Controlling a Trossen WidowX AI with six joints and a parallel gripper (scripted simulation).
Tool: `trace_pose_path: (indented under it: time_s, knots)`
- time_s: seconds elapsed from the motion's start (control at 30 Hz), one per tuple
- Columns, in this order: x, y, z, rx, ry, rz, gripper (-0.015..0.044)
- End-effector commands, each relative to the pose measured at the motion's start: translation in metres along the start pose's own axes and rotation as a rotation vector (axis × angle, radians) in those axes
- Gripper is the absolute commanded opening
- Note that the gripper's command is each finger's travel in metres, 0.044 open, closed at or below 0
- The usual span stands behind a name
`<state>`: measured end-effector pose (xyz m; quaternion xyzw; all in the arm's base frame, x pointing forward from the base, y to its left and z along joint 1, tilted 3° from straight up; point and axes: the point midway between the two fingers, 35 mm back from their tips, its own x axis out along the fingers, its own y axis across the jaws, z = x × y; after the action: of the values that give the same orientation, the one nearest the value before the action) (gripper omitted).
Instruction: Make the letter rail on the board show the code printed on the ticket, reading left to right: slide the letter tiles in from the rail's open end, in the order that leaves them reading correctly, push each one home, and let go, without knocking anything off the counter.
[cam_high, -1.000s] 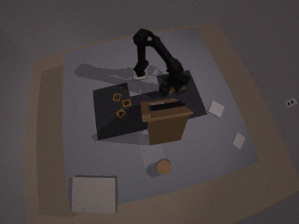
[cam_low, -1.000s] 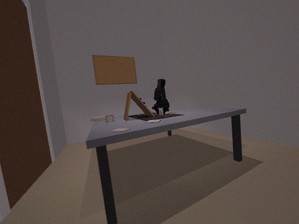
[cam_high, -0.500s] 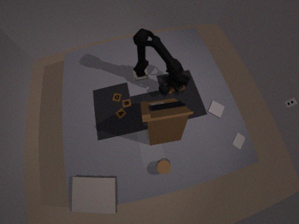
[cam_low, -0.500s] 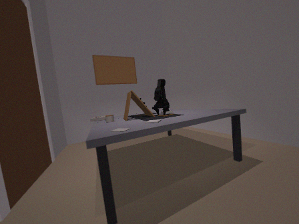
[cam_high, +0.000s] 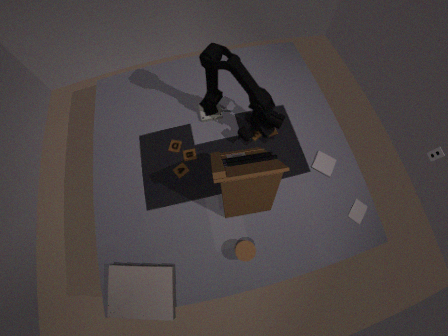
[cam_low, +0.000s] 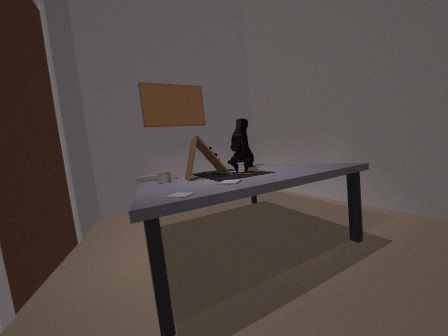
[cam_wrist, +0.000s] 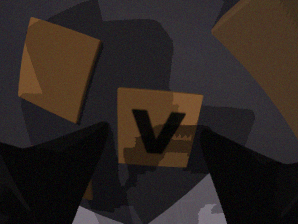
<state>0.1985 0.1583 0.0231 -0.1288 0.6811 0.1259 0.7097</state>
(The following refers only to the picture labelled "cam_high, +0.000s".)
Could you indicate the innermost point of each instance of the brown letter tile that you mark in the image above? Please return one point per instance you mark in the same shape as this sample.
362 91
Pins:
274 133
181 170
189 154
257 135
175 145

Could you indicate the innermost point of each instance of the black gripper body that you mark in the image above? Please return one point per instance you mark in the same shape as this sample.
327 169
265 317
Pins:
247 133

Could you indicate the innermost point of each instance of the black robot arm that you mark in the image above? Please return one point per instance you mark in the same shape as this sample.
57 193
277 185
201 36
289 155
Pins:
260 100

